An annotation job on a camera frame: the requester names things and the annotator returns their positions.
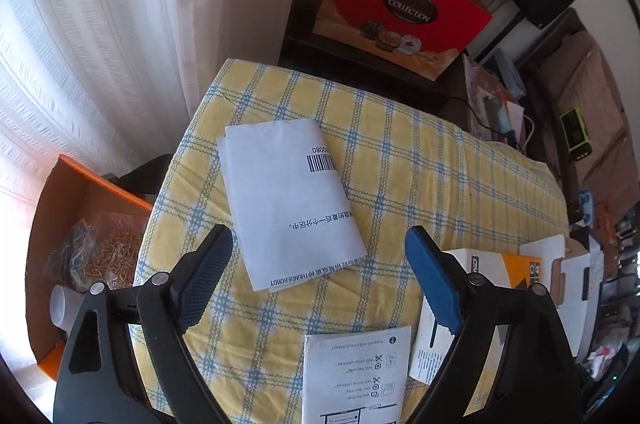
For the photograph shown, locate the dark wooden sofa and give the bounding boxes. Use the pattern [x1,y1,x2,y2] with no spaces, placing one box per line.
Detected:
[520,7,640,225]

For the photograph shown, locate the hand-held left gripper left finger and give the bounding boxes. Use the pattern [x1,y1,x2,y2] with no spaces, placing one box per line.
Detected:
[52,224,236,424]

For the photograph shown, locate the red gift box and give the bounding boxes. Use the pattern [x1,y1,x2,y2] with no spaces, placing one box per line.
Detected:
[312,0,493,81]

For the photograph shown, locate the pale blue box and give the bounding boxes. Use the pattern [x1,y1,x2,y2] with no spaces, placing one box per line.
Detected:
[487,49,526,90]

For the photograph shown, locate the dark wooden cabinet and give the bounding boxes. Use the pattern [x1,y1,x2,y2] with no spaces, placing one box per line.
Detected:
[277,0,466,110]

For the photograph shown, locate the cardboard box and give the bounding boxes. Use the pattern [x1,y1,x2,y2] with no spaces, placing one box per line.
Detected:
[519,234,601,357]

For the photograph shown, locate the green black device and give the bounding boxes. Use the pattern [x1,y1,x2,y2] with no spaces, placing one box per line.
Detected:
[557,107,595,162]

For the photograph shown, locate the yellow checked tablecloth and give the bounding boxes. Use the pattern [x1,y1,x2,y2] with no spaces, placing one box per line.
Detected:
[127,58,571,424]

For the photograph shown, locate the thin black cable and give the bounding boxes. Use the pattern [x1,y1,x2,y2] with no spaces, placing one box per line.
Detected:
[442,97,521,150]

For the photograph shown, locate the white plastic cup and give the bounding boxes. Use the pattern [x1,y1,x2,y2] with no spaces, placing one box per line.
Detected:
[49,284,86,330]

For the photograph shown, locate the orange white hard drive box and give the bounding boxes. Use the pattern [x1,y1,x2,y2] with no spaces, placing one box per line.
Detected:
[409,248,543,387]

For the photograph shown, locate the large brown cushion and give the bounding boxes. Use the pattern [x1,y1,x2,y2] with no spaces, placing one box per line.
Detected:
[555,29,631,185]

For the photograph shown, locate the white instruction leaflet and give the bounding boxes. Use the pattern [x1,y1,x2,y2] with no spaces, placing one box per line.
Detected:
[304,325,413,424]

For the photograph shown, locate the orange open box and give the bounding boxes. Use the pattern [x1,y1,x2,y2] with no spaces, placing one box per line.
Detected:
[27,154,156,385]

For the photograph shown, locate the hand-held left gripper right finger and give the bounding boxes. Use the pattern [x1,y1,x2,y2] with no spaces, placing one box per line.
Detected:
[404,225,586,424]

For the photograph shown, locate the clear plastic bag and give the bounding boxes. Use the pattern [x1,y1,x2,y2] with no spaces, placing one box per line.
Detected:
[462,52,536,150]

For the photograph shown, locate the white paper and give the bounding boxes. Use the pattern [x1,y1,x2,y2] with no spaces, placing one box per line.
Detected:
[216,117,368,292]

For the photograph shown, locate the white curtain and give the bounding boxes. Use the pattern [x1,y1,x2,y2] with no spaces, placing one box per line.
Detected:
[0,0,326,225]

